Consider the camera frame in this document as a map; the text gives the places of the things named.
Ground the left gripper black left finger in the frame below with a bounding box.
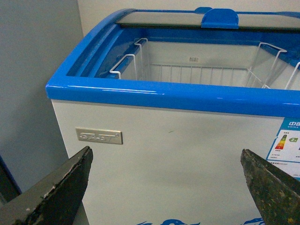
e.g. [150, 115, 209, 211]
[0, 146, 93, 225]

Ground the white wire freezer basket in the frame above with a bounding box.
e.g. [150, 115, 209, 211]
[109, 38, 287, 88]

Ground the white chest freezer, blue rim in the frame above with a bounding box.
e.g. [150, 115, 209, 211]
[45, 8, 300, 225]

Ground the glass sliding freezer lid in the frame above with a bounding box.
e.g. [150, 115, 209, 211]
[116, 7, 300, 31]

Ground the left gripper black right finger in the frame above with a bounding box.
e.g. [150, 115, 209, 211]
[240, 149, 300, 225]

